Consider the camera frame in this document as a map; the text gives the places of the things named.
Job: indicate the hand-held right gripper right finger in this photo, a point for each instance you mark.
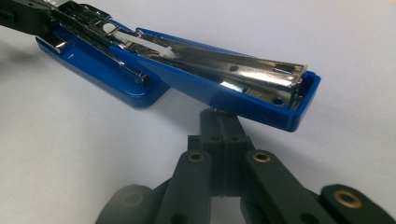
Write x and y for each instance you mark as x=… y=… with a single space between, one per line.
x=233 y=133

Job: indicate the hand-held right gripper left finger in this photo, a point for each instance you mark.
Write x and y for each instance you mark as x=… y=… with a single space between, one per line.
x=210 y=133

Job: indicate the blue stapler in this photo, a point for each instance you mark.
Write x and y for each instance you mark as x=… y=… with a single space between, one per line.
x=193 y=85

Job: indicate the white table cover sheet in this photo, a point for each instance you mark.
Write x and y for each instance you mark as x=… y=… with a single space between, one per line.
x=62 y=149

